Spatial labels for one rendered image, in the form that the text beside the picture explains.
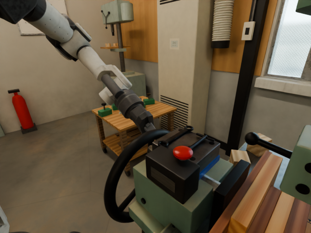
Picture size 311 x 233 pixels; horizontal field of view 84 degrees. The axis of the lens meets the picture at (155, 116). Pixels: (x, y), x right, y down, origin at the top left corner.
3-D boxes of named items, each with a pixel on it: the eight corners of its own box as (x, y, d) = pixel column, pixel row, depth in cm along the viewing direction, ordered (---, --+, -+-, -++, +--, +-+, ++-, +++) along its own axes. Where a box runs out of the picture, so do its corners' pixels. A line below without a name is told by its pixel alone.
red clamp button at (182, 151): (180, 147, 28) (181, 141, 28) (196, 155, 26) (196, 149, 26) (169, 155, 27) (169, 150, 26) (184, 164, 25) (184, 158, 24)
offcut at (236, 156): (247, 176, 37) (251, 163, 36) (231, 174, 38) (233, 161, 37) (243, 163, 41) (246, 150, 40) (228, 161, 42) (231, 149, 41)
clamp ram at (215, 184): (203, 180, 36) (208, 144, 32) (240, 201, 31) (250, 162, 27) (177, 208, 30) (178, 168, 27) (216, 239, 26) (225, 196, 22)
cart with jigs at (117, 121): (145, 132, 234) (142, 86, 208) (175, 151, 195) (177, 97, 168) (99, 152, 196) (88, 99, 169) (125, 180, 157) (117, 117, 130)
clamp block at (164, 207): (178, 166, 45) (179, 137, 42) (228, 196, 36) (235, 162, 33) (133, 201, 36) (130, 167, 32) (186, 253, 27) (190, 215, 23)
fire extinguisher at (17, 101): (35, 125, 263) (21, 87, 238) (37, 130, 250) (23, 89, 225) (21, 129, 253) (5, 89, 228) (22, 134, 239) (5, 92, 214)
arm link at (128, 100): (138, 139, 64) (120, 117, 69) (158, 124, 67) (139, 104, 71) (132, 127, 53) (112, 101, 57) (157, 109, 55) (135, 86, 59)
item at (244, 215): (262, 180, 36) (270, 153, 33) (273, 186, 35) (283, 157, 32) (222, 249, 25) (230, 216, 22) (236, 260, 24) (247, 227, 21)
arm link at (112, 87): (121, 117, 68) (106, 98, 72) (141, 98, 68) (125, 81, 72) (106, 108, 58) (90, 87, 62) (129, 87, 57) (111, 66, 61)
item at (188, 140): (178, 141, 40) (179, 119, 38) (224, 162, 33) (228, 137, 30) (134, 169, 32) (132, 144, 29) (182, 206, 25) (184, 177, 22)
